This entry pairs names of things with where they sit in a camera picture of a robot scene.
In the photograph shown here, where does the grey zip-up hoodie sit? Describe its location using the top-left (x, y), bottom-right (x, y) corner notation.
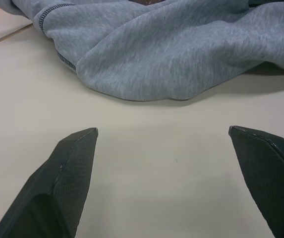
top-left (0, 0), bottom-right (284, 102)

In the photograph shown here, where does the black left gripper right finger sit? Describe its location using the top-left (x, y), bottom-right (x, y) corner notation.
top-left (228, 125), bottom-right (284, 238)

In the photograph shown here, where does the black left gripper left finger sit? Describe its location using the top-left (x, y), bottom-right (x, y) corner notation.
top-left (0, 127), bottom-right (99, 238)

